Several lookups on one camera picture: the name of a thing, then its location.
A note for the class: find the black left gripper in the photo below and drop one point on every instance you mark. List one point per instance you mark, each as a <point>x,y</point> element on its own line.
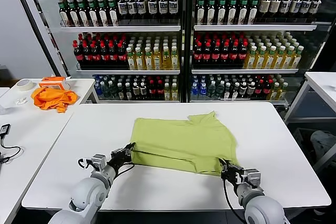
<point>119,162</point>

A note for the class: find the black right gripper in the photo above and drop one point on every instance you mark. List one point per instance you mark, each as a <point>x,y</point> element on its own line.
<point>233,178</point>

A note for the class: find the green printed t-shirt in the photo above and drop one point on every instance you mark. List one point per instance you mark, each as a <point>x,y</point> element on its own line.
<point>183,140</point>

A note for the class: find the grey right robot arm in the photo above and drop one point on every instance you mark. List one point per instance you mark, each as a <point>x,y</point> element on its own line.
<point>262,208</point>

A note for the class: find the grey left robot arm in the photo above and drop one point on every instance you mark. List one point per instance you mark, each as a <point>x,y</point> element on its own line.
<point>86,195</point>

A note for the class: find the large white work table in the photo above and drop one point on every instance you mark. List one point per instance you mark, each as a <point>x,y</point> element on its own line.
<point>105,129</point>

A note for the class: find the white shelf board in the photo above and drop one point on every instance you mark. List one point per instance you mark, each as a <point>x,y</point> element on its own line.
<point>136,101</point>
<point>236,101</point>
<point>254,27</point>
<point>128,72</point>
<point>244,71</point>
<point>120,29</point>

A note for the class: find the white cap dark drink bottle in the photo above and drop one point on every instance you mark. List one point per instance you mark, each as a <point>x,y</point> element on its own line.
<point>235,91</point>
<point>127,92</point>
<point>242,89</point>
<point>135,90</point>
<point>250,89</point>
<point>143,90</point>
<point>227,91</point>
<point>119,92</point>

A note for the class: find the clear green water bottle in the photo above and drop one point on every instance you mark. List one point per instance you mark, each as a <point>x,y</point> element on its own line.
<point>211,90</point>
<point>220,90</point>
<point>105,89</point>

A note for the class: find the red cap cola bottle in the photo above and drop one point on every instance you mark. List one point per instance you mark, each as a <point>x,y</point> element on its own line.
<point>78,56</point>
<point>160,90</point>
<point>198,56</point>
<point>105,56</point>
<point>87,56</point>
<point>233,56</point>
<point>215,56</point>
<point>242,56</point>
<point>266,88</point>
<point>206,56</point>
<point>122,56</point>
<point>152,90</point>
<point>113,56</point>
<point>224,56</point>
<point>96,56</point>
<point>258,89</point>

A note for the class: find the blue label water bottle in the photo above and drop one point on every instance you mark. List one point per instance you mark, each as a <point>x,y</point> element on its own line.
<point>97,89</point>
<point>202,91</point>
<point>194,91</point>

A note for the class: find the yellow tea bottle green label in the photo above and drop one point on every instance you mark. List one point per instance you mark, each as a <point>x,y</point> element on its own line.
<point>274,92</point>
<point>269,61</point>
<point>175,62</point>
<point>296,61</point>
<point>282,92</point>
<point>131,62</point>
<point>148,62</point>
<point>260,61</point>
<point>288,61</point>
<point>174,92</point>
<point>157,62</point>
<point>139,62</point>
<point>167,92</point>
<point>278,61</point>
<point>250,61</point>
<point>166,62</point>

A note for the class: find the white side table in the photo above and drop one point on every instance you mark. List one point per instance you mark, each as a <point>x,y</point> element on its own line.
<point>323,85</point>
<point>3,92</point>
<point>31,142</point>
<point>84,87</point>

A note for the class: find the black crate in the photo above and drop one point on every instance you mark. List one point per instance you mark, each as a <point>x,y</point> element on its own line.
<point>302,136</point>

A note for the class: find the crumpled orange cloth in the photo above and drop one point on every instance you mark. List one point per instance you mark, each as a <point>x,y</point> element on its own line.
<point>52,99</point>

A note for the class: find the grey bag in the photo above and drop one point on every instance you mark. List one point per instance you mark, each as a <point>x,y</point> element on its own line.
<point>324,141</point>

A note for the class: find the orange and white box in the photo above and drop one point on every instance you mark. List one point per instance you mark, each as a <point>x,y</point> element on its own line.
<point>52,80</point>

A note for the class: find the small white plastic object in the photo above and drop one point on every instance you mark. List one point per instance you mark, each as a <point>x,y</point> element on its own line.
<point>21,101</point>

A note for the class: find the beige tape roll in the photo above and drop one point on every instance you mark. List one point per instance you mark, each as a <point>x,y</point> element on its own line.
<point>29,85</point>

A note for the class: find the black framed display cooler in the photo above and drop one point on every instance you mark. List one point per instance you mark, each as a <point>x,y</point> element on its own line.
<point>187,51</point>

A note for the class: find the small black device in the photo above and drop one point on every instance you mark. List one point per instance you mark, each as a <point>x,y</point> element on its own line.
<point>5,129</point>

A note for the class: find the green cap dark tea bottle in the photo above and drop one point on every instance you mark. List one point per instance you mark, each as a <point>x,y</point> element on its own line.
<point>242,11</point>
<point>221,11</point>
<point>210,11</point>
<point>113,15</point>
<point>200,11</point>
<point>84,15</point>
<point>232,11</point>
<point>64,14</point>
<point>252,11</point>
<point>93,15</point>
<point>103,15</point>
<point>74,15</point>

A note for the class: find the blue label dark drink bottle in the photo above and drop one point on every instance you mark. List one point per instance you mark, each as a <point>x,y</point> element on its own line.
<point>163,6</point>
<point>305,6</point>
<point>295,6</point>
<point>122,7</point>
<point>141,7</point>
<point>285,6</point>
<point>152,7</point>
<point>173,6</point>
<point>315,7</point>
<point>132,7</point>

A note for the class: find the glass cooler door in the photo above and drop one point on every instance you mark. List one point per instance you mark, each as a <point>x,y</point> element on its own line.
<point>325,37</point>
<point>48,11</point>

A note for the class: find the beige label dark drink bottle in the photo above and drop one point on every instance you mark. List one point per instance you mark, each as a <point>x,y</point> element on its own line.
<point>264,6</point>
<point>274,6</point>

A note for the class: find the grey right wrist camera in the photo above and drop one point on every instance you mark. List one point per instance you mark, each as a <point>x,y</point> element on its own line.
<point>252,178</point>

